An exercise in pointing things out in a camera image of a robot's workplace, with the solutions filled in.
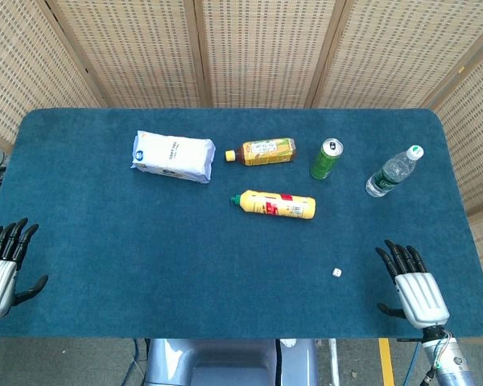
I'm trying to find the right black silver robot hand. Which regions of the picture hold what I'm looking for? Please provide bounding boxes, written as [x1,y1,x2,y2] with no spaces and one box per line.
[375,239,451,327]

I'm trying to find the clear water bottle green label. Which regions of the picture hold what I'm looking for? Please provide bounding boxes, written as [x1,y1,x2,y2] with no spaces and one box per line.
[365,144,425,198]

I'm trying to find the green drink can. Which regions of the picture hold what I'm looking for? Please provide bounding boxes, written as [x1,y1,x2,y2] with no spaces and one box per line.
[309,138,345,180]

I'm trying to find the yellow bottle green cap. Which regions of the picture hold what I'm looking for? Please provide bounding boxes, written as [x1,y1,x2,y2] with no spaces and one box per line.
[230,189,317,220]

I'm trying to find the blue carpet table mat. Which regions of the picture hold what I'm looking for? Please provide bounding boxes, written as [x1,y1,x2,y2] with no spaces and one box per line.
[0,107,483,339]

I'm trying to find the grey blue robot torso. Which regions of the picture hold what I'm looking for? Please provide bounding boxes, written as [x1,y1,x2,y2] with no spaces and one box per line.
[144,338,319,386]

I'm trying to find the tea bottle yellow label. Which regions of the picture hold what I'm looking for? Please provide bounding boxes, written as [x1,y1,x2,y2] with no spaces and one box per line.
[225,138,296,166]

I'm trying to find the white tissue pack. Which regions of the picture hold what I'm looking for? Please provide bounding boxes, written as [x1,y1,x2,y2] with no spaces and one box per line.
[130,129,217,185]

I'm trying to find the blue cable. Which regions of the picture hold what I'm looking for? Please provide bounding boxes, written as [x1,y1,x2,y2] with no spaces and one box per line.
[122,339,148,386]

